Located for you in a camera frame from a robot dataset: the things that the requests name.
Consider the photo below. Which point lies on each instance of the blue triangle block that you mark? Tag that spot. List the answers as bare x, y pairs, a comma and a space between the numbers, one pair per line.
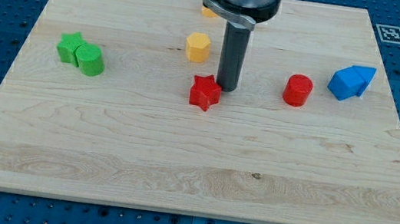
366, 74

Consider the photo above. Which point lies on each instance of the wooden board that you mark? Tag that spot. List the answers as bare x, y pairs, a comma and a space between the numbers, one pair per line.
129, 136

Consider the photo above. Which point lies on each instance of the green cylinder block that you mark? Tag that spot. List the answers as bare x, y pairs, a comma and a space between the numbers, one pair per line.
89, 58

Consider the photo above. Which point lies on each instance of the red star block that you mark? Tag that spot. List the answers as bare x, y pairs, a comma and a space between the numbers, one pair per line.
204, 92

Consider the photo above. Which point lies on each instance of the green star block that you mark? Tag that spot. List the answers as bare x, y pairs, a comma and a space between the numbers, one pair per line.
68, 46

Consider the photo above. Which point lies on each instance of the red cylinder block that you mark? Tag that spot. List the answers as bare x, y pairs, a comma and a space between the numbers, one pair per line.
297, 90

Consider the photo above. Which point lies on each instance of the yellow block behind tool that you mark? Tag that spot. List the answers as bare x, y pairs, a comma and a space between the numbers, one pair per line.
208, 13

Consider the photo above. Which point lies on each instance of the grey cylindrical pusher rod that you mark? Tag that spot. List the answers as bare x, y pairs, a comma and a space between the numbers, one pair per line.
235, 41

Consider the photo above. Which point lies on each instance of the yellow hexagon block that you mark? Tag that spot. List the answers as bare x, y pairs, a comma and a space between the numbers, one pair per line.
197, 47

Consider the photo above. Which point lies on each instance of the blue cube block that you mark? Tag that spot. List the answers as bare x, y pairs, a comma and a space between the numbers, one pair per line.
346, 83

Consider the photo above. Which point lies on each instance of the white fiducial marker tag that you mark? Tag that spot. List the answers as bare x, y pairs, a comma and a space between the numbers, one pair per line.
388, 33

